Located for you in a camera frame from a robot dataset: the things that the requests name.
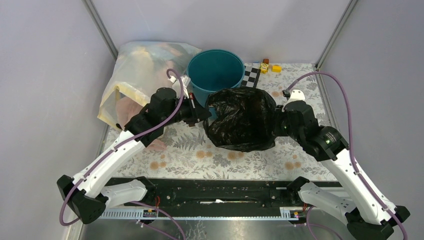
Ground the yellow toy cube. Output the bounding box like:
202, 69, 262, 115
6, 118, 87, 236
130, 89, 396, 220
271, 64, 282, 73

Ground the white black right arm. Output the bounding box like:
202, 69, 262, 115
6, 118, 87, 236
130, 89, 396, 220
275, 100, 411, 240

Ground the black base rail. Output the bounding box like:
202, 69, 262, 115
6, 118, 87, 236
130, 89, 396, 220
105, 177, 332, 218

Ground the black trash bag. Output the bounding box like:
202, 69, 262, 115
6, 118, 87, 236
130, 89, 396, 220
203, 87, 277, 153

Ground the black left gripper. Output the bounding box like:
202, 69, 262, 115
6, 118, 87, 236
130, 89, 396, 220
162, 92, 212, 127

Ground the teal plastic trash bin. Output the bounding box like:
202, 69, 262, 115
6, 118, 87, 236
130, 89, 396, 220
186, 49, 245, 107

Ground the yellow toy figure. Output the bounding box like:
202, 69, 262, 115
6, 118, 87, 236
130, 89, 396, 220
259, 62, 269, 74

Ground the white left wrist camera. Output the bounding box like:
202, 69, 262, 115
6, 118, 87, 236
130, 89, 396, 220
168, 75, 191, 98

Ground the black white checkerboard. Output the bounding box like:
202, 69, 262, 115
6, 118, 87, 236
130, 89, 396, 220
240, 65, 261, 88

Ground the floral tablecloth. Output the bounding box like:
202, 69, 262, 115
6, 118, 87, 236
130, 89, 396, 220
113, 63, 336, 182

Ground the metal cable duct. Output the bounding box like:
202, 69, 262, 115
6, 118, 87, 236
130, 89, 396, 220
99, 207, 306, 222

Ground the large translucent yellow-trim bag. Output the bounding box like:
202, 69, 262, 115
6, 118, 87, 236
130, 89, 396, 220
97, 41, 201, 130

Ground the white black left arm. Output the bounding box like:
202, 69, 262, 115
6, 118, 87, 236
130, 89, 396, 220
56, 87, 212, 226

